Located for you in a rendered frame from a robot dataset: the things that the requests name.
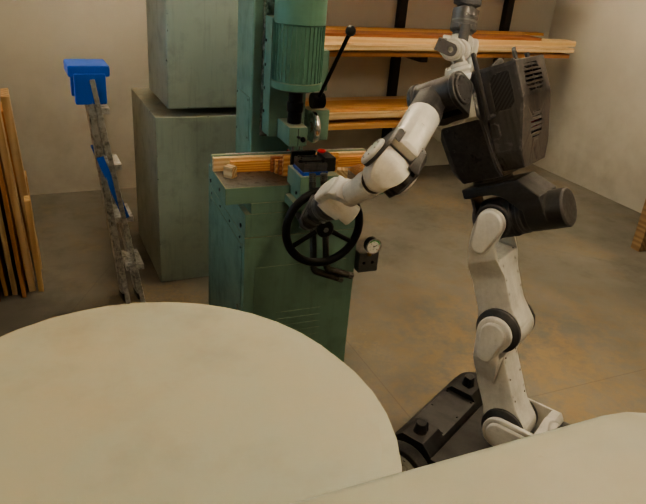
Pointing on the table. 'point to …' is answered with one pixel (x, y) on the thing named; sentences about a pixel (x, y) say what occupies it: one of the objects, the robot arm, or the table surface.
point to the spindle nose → (295, 108)
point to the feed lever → (329, 74)
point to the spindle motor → (298, 45)
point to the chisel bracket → (291, 132)
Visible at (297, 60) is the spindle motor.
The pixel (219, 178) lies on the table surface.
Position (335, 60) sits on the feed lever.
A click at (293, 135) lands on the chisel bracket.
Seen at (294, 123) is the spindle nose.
